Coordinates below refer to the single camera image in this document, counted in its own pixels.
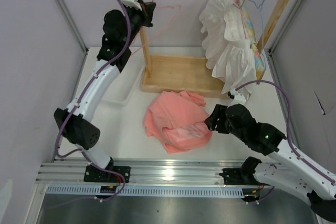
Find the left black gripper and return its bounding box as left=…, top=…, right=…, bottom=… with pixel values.
left=123, top=0, right=156, bottom=47

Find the pink wire hanger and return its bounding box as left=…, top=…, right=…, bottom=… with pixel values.
left=139, top=0, right=185, bottom=51

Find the pink skirt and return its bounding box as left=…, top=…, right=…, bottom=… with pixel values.
left=144, top=91, right=212, bottom=154

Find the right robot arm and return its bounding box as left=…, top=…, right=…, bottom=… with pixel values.
left=205, top=104, right=335, bottom=222

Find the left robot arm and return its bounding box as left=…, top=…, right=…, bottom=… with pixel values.
left=54, top=0, right=156, bottom=182

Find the pink hanger with dress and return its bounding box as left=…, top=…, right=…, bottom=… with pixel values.
left=236, top=0, right=247, bottom=39

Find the wooden clothes rack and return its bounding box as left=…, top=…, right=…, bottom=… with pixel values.
left=141, top=0, right=290, bottom=98

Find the white ruffled dress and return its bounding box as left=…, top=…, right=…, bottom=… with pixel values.
left=199, top=0, right=257, bottom=94

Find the white plastic basket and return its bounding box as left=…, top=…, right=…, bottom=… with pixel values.
left=102, top=62, right=145, bottom=106

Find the colourful pastel garment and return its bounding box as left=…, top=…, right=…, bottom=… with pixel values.
left=236, top=0, right=265, bottom=80

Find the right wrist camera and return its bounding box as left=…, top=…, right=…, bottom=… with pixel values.
left=227, top=89, right=247, bottom=106

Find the white slotted cable duct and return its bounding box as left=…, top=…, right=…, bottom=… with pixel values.
left=46, top=184, right=245, bottom=198

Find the aluminium mounting rail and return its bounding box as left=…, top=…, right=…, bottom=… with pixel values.
left=36, top=158, right=243, bottom=186

